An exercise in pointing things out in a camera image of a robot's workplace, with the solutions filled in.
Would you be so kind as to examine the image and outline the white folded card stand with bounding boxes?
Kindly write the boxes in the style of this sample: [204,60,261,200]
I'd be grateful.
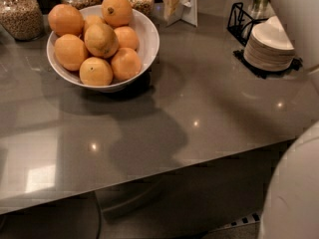
[166,0,198,27]

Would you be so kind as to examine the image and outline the small hidden back orange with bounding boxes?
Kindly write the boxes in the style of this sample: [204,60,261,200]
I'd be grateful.
[83,15,105,34]

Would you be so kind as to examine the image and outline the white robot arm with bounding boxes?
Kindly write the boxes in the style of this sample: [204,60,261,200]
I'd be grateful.
[257,0,319,239]

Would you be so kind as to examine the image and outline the glass cup left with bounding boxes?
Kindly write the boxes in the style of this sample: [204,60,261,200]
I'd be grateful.
[248,0,269,20]

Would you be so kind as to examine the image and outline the left glass cereal jar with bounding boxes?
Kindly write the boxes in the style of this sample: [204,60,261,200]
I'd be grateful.
[0,0,44,41]

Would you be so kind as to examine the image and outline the white paper bowl stack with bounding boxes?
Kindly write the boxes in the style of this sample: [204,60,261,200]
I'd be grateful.
[266,16,287,40]

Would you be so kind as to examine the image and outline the white ceramic bowl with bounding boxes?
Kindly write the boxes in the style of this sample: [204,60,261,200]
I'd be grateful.
[47,5,160,93]

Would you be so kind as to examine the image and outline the black wire rack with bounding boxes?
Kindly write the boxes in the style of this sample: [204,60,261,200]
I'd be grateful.
[227,2,302,79]

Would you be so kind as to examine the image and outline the centre yellowish orange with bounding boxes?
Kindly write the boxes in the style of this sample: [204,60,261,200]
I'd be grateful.
[84,23,119,59]

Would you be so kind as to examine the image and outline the stack of paper plates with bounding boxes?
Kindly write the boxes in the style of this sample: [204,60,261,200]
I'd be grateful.
[243,23,295,72]

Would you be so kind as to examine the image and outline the black white striped floor strip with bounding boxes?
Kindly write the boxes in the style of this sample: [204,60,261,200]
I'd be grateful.
[230,212,260,227]

